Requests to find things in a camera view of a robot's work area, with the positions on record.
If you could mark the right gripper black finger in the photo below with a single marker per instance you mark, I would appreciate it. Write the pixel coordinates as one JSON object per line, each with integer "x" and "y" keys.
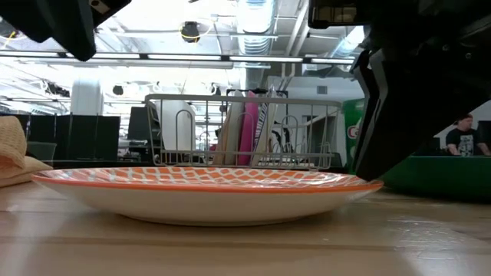
{"x": 414, "y": 103}
{"x": 367, "y": 84}

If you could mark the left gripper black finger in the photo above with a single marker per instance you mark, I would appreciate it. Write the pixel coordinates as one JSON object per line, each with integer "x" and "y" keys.
{"x": 80, "y": 44}

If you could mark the dark green bowl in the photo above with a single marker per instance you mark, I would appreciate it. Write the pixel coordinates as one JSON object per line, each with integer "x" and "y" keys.
{"x": 441, "y": 176}

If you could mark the blue striped white plate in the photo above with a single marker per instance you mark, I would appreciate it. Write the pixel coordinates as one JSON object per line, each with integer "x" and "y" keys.
{"x": 266, "y": 130}

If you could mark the pink plate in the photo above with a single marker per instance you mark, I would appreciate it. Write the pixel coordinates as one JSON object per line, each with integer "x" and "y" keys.
{"x": 248, "y": 130}

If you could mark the orange patterned white plate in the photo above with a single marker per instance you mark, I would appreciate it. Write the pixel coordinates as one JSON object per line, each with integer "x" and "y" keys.
{"x": 207, "y": 203}

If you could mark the green Cascade detergent tub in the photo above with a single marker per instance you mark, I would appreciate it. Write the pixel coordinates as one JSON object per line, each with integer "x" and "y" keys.
{"x": 353, "y": 115}

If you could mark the white cylindrical tank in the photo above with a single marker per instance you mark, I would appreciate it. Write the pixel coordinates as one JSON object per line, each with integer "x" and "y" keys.
{"x": 86, "y": 96}

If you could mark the person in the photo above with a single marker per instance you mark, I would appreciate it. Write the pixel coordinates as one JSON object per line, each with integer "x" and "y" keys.
{"x": 466, "y": 140}

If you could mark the black cabinet row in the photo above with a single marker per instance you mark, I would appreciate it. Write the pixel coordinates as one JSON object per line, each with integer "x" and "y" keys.
{"x": 76, "y": 138}

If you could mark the black computer monitor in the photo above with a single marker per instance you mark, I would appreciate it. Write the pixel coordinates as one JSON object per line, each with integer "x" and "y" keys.
{"x": 140, "y": 122}

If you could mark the long ceiling light strip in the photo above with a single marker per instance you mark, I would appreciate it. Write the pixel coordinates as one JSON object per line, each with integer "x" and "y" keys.
{"x": 184, "y": 56}

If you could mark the white rounded panel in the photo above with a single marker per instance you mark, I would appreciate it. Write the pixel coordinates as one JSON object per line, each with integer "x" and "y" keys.
{"x": 172, "y": 126}

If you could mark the yellow cloth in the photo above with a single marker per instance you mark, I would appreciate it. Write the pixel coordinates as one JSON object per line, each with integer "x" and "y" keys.
{"x": 15, "y": 153}

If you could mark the black ceiling dome camera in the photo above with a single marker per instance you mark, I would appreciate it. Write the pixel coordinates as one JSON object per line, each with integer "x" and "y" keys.
{"x": 190, "y": 32}

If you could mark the silver ribbed ventilation duct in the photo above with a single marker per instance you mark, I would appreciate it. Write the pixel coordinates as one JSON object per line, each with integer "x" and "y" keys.
{"x": 257, "y": 38}

